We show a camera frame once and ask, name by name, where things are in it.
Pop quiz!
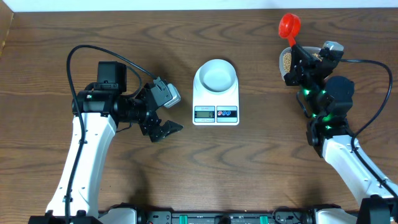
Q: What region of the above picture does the red measuring scoop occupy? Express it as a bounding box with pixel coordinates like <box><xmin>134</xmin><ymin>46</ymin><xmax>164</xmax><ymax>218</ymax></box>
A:
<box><xmin>278</xmin><ymin>13</ymin><xmax>301</xmax><ymax>47</ymax></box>

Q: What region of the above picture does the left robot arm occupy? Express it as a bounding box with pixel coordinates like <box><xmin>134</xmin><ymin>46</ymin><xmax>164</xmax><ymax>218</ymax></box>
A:
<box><xmin>29</xmin><ymin>61</ymin><xmax>183</xmax><ymax>223</ymax></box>

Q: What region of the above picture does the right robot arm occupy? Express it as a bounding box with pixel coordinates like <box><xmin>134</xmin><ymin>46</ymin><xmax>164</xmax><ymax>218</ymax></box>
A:
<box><xmin>279</xmin><ymin>41</ymin><xmax>397</xmax><ymax>223</ymax></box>

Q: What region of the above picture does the white digital kitchen scale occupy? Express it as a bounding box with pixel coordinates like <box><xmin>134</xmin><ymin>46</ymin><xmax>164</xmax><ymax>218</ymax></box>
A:
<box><xmin>192</xmin><ymin>69</ymin><xmax>240</xmax><ymax>126</ymax></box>

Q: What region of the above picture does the grey round bowl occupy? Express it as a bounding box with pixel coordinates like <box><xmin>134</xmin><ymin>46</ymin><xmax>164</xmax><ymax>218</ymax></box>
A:
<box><xmin>198</xmin><ymin>59</ymin><xmax>238</xmax><ymax>94</ymax></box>

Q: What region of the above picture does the pile of soybeans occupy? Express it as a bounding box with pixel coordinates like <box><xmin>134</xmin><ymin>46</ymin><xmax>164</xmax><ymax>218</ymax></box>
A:
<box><xmin>279</xmin><ymin>49</ymin><xmax>323</xmax><ymax>75</ymax></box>

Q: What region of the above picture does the left black cable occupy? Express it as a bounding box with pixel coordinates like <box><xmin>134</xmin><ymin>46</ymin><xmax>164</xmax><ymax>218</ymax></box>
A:
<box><xmin>63</xmin><ymin>44</ymin><xmax>159</xmax><ymax>224</ymax></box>

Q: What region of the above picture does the black cable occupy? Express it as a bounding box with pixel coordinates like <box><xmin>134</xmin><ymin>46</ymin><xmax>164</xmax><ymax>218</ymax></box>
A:
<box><xmin>338</xmin><ymin>58</ymin><xmax>398</xmax><ymax>200</ymax></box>
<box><xmin>63</xmin><ymin>44</ymin><xmax>159</xmax><ymax>224</ymax></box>

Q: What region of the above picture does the right black cable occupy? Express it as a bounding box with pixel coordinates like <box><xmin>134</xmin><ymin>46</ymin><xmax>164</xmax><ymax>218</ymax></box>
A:
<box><xmin>338</xmin><ymin>58</ymin><xmax>398</xmax><ymax>200</ymax></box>

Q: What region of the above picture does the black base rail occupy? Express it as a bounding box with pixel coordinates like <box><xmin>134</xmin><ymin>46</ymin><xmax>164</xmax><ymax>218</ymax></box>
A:
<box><xmin>137</xmin><ymin>208</ymin><xmax>316</xmax><ymax>224</ymax></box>

